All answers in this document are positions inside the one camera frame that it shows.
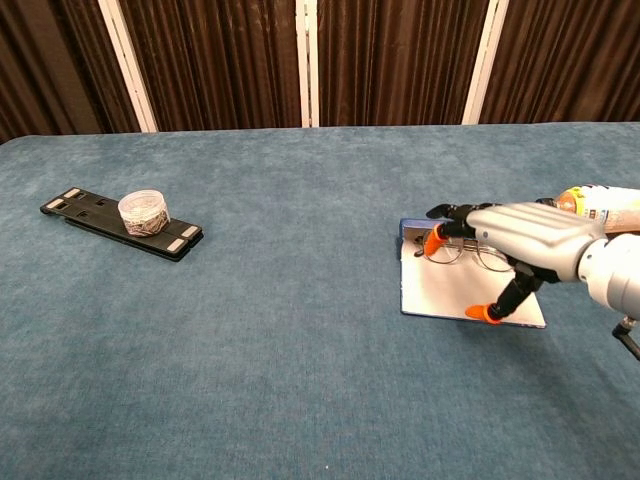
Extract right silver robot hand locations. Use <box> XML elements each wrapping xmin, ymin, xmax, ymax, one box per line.
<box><xmin>423</xmin><ymin>201</ymin><xmax>609</xmax><ymax>326</ymax></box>

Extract thin metal eyeglasses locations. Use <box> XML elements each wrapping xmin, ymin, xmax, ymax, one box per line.
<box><xmin>413</xmin><ymin>229</ymin><xmax>516</xmax><ymax>273</ymax></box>

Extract blue box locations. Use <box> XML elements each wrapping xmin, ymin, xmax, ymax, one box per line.
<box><xmin>398</xmin><ymin>217</ymin><xmax>547</xmax><ymax>330</ymax></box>

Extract orange drink plastic bottle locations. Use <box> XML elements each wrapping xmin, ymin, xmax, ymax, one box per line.
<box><xmin>537</xmin><ymin>184</ymin><xmax>640</xmax><ymax>236</ymax></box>

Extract dark brown curtain panel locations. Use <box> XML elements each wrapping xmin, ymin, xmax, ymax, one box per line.
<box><xmin>479</xmin><ymin>0</ymin><xmax>640</xmax><ymax>125</ymax></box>
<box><xmin>317</xmin><ymin>0</ymin><xmax>490</xmax><ymax>127</ymax></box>
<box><xmin>0</xmin><ymin>0</ymin><xmax>141</xmax><ymax>144</ymax></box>
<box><xmin>118</xmin><ymin>0</ymin><xmax>303</xmax><ymax>132</ymax></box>

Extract blue velvet table cloth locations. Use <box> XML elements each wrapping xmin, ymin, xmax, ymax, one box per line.
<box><xmin>0</xmin><ymin>122</ymin><xmax>640</xmax><ymax>480</ymax></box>

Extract clear jar of clips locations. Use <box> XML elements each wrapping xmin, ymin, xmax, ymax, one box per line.
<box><xmin>117</xmin><ymin>188</ymin><xmax>171</xmax><ymax>239</ymax></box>

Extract black folding stand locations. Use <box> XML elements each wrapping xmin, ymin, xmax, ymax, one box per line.
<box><xmin>39</xmin><ymin>187</ymin><xmax>205</xmax><ymax>263</ymax></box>

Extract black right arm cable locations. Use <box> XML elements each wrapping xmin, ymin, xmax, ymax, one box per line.
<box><xmin>612</xmin><ymin>318</ymin><xmax>640</xmax><ymax>362</ymax></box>

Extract white partition frame post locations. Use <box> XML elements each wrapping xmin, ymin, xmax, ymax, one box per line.
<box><xmin>461</xmin><ymin>0</ymin><xmax>510</xmax><ymax>126</ymax></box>
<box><xmin>295</xmin><ymin>0</ymin><xmax>320</xmax><ymax>129</ymax></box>
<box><xmin>97</xmin><ymin>0</ymin><xmax>159</xmax><ymax>134</ymax></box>

